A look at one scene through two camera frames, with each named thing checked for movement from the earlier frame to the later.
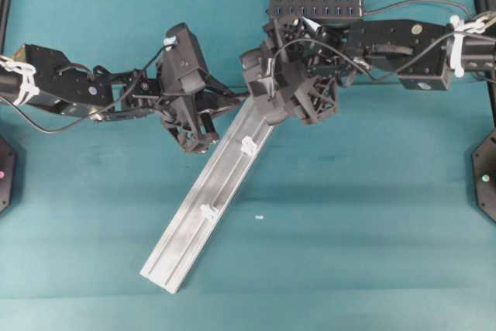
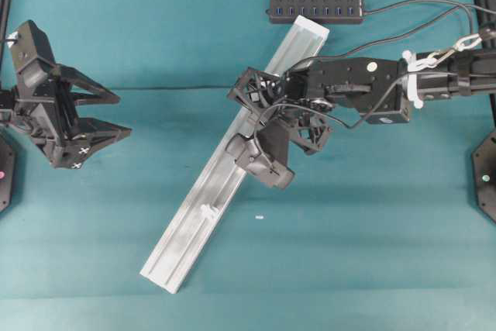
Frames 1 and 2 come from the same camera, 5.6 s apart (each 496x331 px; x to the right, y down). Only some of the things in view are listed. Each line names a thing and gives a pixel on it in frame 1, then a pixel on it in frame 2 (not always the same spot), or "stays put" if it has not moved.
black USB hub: x=317 y=8 stays put
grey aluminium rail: x=172 y=257 stays put
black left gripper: x=186 y=113 -> x=46 y=115
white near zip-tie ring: x=209 y=213 stays put
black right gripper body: x=316 y=56 -> x=287 y=95
